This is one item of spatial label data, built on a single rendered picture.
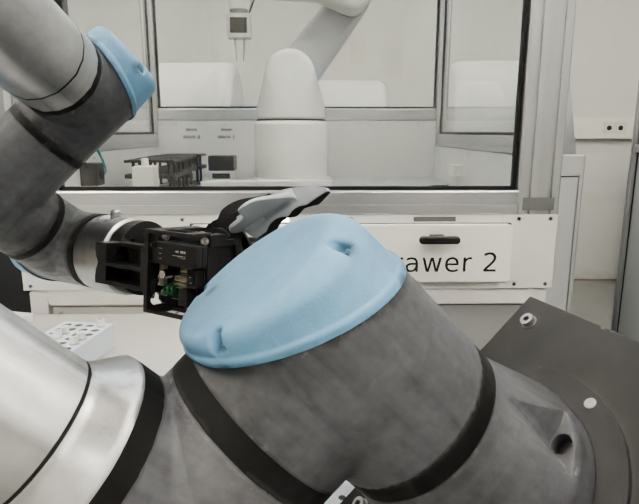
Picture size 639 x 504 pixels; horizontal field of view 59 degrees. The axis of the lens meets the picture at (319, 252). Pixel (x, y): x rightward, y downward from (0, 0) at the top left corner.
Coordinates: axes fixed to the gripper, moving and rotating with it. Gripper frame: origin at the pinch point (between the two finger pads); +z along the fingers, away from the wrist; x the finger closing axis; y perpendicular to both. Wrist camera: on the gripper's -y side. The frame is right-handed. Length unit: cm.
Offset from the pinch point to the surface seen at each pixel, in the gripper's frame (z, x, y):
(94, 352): -47, -19, -16
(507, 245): 2, -2, -69
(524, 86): 2, 28, -69
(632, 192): 21, 12, -279
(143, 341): -47, -20, -25
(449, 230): -8, 1, -63
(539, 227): 6, 2, -73
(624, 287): 23, -36, -283
